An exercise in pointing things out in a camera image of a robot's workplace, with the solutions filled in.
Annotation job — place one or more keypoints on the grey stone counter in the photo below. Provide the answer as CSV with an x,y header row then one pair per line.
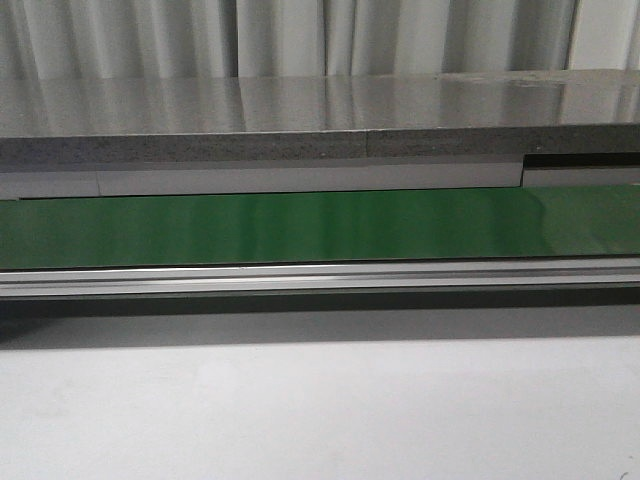
x,y
135,136

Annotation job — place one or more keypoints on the green conveyor belt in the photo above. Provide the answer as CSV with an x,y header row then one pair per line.
x,y
319,227

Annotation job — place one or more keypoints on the white pleated curtain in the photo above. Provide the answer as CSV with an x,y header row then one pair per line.
x,y
166,39

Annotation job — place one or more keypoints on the aluminium conveyor side rail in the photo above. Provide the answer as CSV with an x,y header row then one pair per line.
x,y
319,277

